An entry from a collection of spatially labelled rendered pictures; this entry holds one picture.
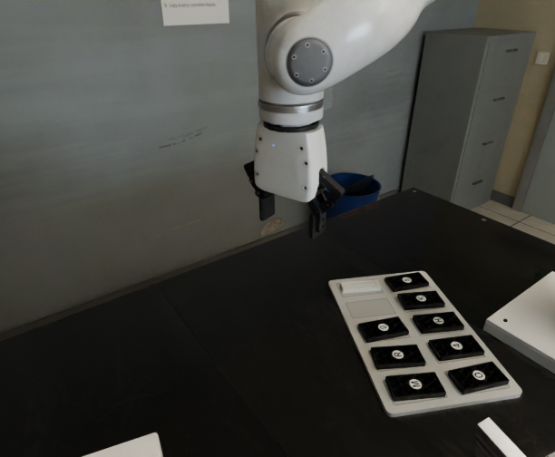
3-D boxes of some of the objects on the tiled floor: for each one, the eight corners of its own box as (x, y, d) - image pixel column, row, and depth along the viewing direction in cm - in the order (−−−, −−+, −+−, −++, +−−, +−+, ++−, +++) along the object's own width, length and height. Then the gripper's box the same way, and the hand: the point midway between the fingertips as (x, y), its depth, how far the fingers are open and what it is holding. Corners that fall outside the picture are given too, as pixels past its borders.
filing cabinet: (491, 202, 355) (540, 32, 290) (448, 222, 323) (491, 36, 258) (443, 183, 389) (476, 27, 324) (399, 200, 358) (425, 31, 292)
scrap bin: (389, 247, 293) (400, 179, 268) (344, 267, 271) (351, 197, 246) (349, 224, 321) (355, 161, 296) (305, 241, 299) (307, 175, 274)
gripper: (363, 117, 53) (353, 232, 62) (258, 99, 62) (262, 201, 71) (334, 132, 48) (326, 256, 57) (223, 110, 57) (232, 219, 66)
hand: (291, 220), depth 64 cm, fingers open, 8 cm apart
